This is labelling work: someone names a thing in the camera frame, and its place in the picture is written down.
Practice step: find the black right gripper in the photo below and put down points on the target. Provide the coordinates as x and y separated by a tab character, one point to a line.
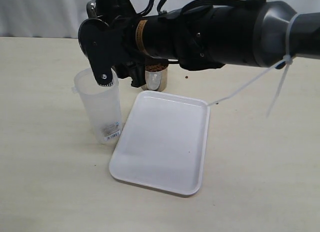
107	39

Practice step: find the steel mug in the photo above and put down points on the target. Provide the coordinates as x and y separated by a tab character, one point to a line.
91	9
156	77

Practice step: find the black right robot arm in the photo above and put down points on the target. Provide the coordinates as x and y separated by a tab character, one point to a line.
204	34

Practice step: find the clear plastic tall container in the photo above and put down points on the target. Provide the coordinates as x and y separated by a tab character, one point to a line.
102	105

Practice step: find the white curtain backdrop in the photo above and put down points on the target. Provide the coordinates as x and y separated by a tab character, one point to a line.
62	18

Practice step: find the white rectangular tray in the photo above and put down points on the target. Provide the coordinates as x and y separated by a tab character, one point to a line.
163	144

